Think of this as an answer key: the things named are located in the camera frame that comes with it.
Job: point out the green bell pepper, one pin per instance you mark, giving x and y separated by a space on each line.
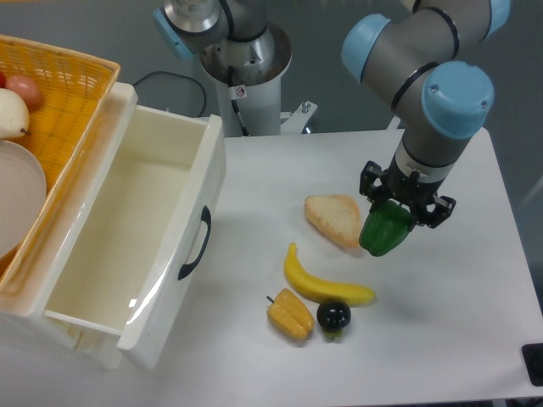
385 228

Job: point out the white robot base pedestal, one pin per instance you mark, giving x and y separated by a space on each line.
248 80

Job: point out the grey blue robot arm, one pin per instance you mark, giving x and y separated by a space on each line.
412 66

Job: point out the white pear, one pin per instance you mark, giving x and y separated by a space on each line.
15 116

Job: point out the black device at edge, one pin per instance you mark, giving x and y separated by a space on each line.
533 359

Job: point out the red fruit at edge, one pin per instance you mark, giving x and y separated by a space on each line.
1 79

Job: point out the open white drawer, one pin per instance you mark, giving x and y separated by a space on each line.
127 274

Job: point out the toast bread slice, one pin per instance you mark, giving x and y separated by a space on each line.
336 216

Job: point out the dark purple eggplant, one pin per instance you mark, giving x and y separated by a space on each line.
333 317

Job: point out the beige plate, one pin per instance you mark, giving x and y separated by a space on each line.
23 194

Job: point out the yellow banana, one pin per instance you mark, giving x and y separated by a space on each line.
320 290

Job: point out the yellow bell pepper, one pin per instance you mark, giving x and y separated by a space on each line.
290 315

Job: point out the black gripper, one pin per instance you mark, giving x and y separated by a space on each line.
421 199

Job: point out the yellow woven basket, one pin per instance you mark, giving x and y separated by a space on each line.
75 86

